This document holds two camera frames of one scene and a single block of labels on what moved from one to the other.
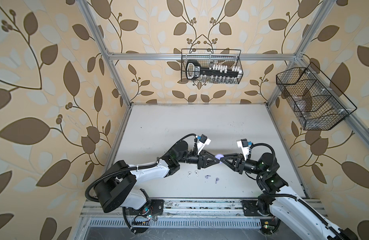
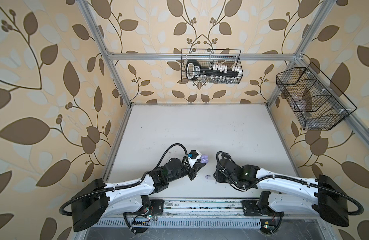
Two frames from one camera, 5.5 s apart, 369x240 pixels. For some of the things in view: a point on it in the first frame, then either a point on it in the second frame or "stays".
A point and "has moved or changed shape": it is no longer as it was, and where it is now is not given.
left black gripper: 202,160 -> 194,170
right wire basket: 315,102 stays
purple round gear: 219,156 has moved or changed shape
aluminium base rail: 96,210 stays
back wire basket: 208,66 stays
